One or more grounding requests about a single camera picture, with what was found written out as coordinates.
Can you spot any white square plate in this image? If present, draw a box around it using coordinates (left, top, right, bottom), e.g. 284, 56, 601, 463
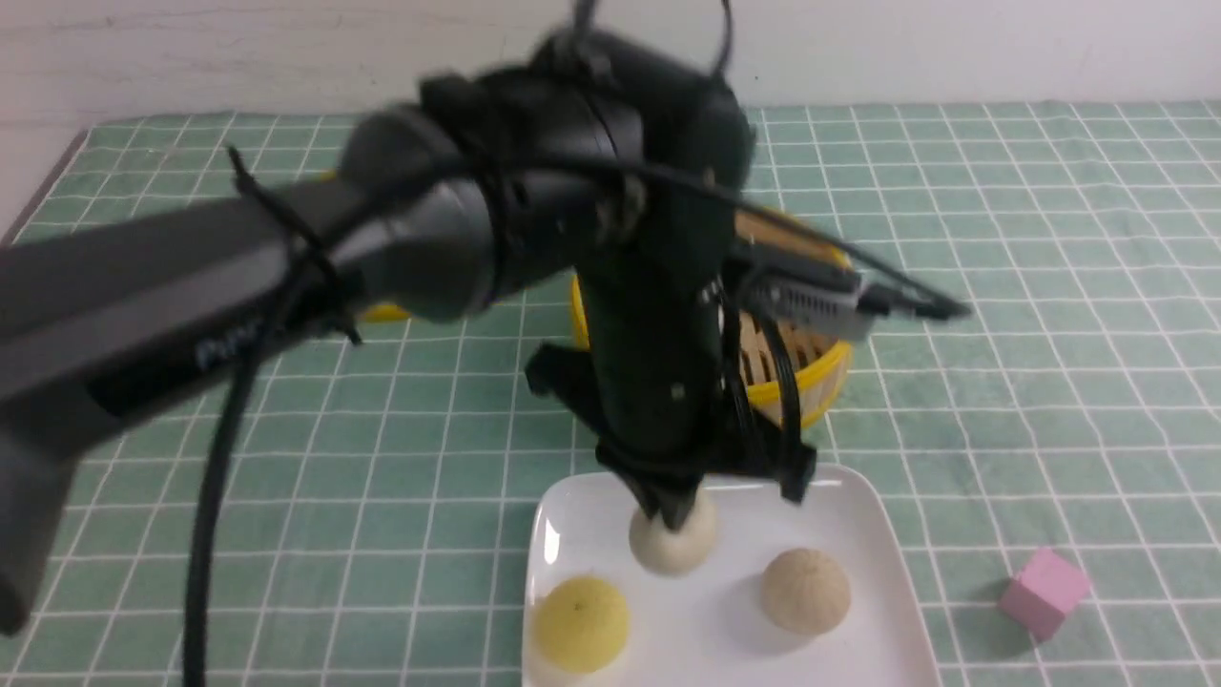
523, 464, 941, 686

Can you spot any pink cube block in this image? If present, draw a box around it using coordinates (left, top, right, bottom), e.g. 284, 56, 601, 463
996, 548, 1092, 643

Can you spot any beige steamed bun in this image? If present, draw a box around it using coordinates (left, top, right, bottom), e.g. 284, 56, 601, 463
759, 548, 852, 636

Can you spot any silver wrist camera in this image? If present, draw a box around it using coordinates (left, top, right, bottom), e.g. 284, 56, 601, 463
720, 207, 973, 343

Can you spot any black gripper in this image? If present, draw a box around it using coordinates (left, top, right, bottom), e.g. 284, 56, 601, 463
523, 196, 817, 533

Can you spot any yellow steamed bun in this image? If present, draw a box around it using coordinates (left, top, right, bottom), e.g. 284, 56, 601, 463
530, 574, 631, 676

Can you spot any yellow bamboo steamer basket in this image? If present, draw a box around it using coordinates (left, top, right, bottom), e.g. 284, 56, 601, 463
570, 205, 853, 430

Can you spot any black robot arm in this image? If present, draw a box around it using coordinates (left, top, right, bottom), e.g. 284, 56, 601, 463
2, 31, 816, 635

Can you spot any white steamed bun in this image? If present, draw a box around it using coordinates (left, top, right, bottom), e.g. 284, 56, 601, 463
628, 489, 718, 577

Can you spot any black cable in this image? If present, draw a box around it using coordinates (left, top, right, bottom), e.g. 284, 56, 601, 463
181, 0, 965, 687

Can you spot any green checkered tablecloth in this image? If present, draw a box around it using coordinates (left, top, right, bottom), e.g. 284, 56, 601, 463
0, 101, 1221, 687

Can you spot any yellow bamboo steamer lid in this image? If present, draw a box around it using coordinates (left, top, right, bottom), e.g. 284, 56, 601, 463
320, 170, 413, 323

